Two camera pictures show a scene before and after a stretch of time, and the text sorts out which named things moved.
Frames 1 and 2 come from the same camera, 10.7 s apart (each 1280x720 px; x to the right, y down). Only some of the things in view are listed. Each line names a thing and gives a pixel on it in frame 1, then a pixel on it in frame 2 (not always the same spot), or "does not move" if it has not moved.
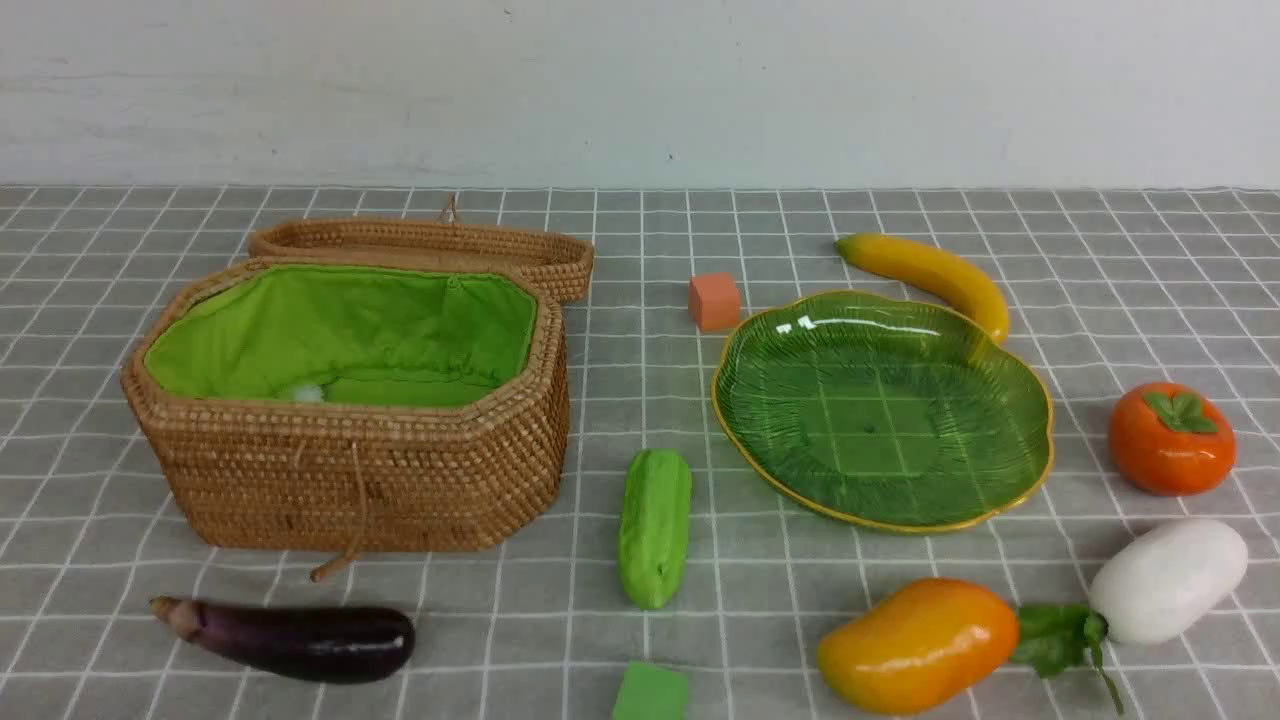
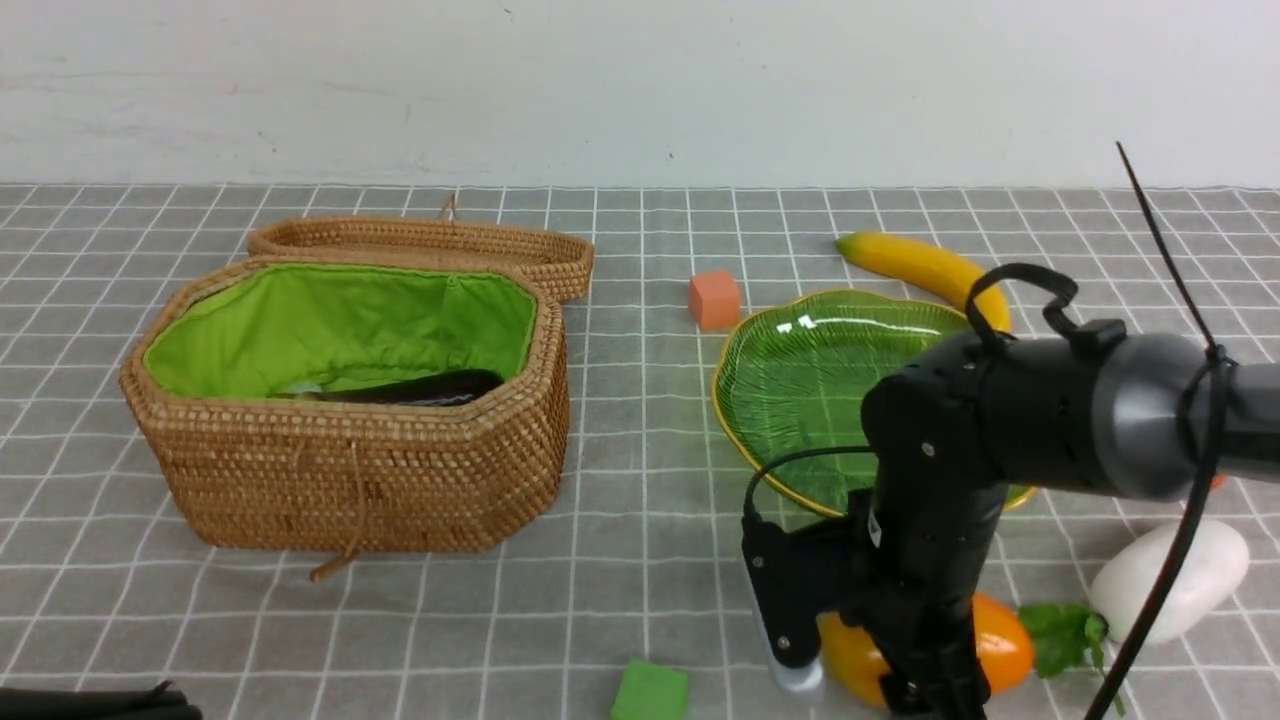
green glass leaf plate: [884, 410] does not move
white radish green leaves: [1156, 581] does not move
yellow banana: [910, 262] does not move
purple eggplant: [320, 643] -> [432, 389]
